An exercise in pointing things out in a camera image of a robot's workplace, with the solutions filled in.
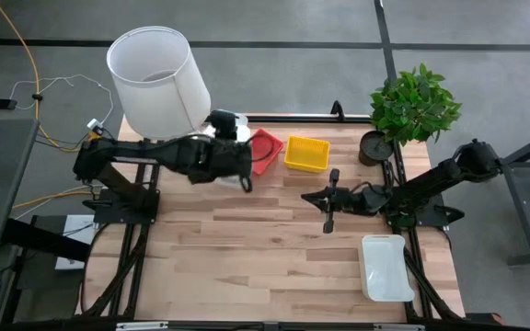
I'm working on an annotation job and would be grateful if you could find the white box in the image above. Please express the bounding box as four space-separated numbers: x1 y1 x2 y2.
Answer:
55 214 97 271

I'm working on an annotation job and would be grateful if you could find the silver aluminium rail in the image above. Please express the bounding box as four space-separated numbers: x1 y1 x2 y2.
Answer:
115 321 425 331
245 113 375 124

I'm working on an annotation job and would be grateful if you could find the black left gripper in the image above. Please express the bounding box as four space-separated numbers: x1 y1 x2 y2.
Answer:
190 108 253 193

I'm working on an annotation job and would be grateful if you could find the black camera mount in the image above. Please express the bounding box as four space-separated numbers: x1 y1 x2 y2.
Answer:
329 99 346 122

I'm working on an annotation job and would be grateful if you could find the white shade table lamp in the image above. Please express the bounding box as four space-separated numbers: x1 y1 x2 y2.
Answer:
106 26 212 142

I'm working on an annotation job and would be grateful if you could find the grey table frame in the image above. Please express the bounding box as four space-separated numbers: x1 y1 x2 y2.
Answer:
478 124 530 268

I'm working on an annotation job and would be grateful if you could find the yellow power cable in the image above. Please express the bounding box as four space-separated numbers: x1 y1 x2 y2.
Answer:
0 0 106 154

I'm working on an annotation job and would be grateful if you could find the green potted plant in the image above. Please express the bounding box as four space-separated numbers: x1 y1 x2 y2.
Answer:
358 63 463 167

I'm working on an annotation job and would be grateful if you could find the thin white cable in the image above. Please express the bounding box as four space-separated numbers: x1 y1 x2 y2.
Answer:
9 73 115 130

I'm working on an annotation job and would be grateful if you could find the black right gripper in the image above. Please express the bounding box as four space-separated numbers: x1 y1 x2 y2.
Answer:
301 168 363 234

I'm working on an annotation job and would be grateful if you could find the black cable bundle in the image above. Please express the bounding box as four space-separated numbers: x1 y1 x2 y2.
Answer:
78 223 154 318
402 247 459 321

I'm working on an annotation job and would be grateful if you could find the black desk beam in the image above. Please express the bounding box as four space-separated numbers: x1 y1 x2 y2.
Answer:
2 218 91 263

